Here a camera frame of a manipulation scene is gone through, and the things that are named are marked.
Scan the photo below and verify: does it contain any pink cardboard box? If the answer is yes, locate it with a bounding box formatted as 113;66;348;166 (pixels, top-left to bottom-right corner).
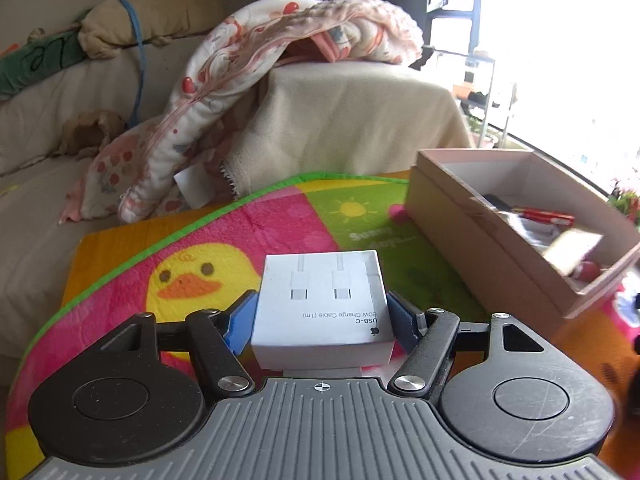
405;148;639;337

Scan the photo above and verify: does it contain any colourful play mat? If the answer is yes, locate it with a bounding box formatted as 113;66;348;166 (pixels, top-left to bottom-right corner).
3;170;640;480

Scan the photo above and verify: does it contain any beige covered sofa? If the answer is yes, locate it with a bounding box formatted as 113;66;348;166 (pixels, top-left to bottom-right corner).
1;51;472;362

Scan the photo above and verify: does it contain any pink flowering plant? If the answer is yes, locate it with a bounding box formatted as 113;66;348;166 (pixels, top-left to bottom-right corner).
608;181;640;229

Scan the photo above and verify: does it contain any brown teddy bear toy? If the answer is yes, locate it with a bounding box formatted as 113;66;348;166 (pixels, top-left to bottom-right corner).
52;110;126;159

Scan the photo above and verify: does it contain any beige pillow blue strap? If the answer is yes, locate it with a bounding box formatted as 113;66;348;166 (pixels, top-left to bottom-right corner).
77;0;227;61

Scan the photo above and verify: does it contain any red lighter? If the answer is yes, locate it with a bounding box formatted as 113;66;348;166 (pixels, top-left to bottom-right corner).
512;207;575;228

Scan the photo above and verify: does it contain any green plush toy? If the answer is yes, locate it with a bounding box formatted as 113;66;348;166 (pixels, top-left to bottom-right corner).
1;8;90;101

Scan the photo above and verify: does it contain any pink floral blanket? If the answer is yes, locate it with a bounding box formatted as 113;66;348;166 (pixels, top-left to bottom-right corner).
60;0;424;223

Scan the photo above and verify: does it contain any white USB-C cable box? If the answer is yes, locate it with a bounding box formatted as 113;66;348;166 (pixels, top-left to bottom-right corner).
250;250;395;372

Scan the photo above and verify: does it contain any black cylinder speaker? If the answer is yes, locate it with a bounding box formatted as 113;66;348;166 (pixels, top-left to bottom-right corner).
483;194;512;212

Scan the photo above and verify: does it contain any metal plant shelf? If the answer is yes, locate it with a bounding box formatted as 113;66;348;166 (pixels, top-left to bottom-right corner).
421;46;515;148

